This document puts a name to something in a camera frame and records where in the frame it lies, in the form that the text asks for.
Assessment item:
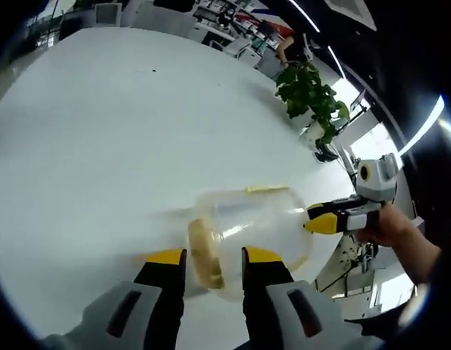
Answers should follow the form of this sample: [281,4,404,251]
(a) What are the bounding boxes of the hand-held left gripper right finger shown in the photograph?
[241,246,362,350]

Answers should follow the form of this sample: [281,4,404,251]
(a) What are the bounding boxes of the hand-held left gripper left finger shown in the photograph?
[81,248,188,350]

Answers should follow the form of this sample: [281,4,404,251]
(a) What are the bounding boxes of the clear plastic container yellow buckles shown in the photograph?
[187,184,314,302]

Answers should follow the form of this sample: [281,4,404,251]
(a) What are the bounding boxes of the person's right hand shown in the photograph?
[355,203,418,252]

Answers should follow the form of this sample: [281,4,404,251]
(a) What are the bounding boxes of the white plant pot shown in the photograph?
[301,119,340,163]

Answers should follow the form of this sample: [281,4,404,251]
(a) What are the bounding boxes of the ceiling light strip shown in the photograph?
[396,94,446,158]

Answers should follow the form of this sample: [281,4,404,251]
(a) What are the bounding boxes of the green potted plant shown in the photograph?
[275,61,351,147]

